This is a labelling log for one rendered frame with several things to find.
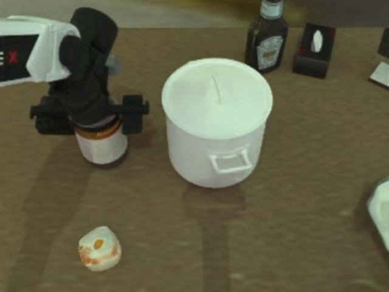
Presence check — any dark box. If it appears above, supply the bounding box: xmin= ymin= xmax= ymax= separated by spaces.
xmin=377 ymin=27 xmax=389 ymax=58

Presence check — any black box with white label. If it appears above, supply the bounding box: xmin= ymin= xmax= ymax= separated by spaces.
xmin=368 ymin=61 xmax=389 ymax=90

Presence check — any white lidded pot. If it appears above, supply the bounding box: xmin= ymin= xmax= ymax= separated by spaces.
xmin=161 ymin=57 xmax=274 ymax=189

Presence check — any white dish with dark rim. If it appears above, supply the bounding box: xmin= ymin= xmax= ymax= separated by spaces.
xmin=365 ymin=176 xmax=389 ymax=252

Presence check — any black tissue box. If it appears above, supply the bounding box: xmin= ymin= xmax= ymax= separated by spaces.
xmin=292 ymin=23 xmax=337 ymax=80

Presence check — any dark brown sauce bottle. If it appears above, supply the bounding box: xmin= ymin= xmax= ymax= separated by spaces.
xmin=244 ymin=0 xmax=289 ymax=75

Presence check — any orange jar with white label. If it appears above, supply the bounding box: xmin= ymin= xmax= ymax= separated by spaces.
xmin=72 ymin=117 xmax=129 ymax=167

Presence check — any white crumpled food cup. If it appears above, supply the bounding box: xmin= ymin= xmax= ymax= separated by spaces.
xmin=77 ymin=225 xmax=122 ymax=273

